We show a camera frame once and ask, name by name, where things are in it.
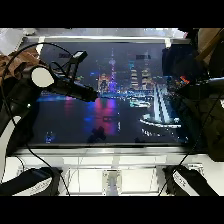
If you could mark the brown garment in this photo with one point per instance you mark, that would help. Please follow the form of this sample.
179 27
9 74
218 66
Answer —
18 65

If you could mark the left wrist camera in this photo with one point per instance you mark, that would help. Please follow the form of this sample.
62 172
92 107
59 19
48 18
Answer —
79 56

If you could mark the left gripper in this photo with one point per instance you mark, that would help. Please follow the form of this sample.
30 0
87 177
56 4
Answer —
84 92

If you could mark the silver frame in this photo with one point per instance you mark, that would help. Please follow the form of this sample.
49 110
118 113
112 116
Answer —
112 181

